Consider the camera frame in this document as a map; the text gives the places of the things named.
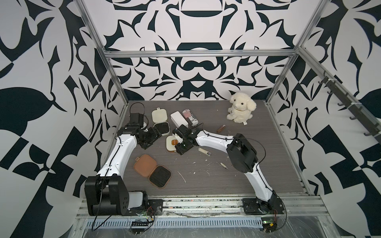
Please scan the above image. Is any left electronics board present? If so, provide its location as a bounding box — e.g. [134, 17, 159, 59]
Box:
[130, 220, 151, 234]

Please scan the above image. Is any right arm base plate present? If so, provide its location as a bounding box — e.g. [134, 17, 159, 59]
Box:
[242, 197, 285, 215]

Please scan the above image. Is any small clipper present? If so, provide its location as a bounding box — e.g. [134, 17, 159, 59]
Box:
[219, 163, 229, 170]

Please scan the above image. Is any flag pattern can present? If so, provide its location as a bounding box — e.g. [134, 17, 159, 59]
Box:
[182, 109, 199, 127]

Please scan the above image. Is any cream nail clipper case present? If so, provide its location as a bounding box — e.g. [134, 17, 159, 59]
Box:
[166, 134, 183, 152]

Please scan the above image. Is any cream case far left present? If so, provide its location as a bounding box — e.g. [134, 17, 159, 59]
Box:
[152, 108, 170, 136]

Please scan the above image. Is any brown nail clipper case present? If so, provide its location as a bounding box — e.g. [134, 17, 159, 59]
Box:
[134, 154, 172, 189]

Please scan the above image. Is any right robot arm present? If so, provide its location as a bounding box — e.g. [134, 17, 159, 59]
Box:
[173, 125, 277, 211]

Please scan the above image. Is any wall hook rack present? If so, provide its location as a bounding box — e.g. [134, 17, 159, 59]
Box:
[319, 72, 381, 143]

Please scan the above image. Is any electronics board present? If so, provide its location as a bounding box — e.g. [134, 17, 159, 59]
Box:
[130, 220, 151, 234]
[261, 217, 278, 233]

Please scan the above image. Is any right electronics board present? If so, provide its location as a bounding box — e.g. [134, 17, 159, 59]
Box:
[261, 217, 278, 233]

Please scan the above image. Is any white plush dog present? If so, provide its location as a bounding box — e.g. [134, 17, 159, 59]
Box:
[226, 92, 257, 125]

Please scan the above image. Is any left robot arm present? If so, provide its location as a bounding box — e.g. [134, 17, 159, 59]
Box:
[84, 113, 161, 216]

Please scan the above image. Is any aluminium front rail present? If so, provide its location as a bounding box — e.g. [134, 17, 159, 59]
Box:
[74, 194, 331, 221]

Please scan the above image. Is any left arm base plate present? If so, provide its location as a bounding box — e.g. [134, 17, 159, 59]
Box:
[143, 199, 164, 216]

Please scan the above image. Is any white rectangular box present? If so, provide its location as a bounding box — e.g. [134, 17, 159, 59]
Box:
[170, 111, 189, 128]

